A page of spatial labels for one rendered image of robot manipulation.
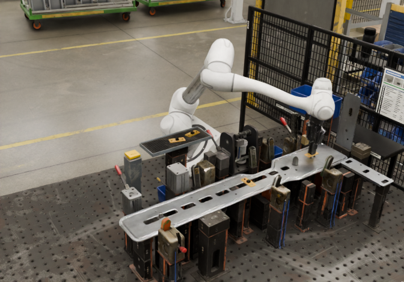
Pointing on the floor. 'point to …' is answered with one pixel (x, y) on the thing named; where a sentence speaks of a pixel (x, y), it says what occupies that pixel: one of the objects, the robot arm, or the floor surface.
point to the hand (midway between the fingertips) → (312, 148)
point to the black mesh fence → (314, 72)
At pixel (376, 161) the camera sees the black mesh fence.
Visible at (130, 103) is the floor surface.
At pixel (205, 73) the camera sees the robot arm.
